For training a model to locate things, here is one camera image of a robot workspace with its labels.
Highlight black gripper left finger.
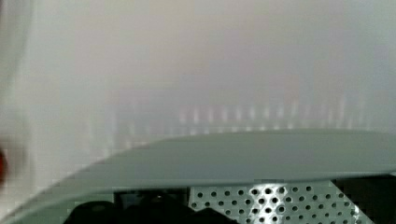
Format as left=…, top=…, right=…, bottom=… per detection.
left=64, top=195, right=239, bottom=224

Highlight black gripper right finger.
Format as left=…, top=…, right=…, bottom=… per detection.
left=332, top=175, right=396, bottom=224

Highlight green plastic strainer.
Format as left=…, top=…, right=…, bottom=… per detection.
left=1, top=129, right=395, bottom=224

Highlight red toy strawberry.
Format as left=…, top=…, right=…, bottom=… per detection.
left=0, top=148, right=7, bottom=188

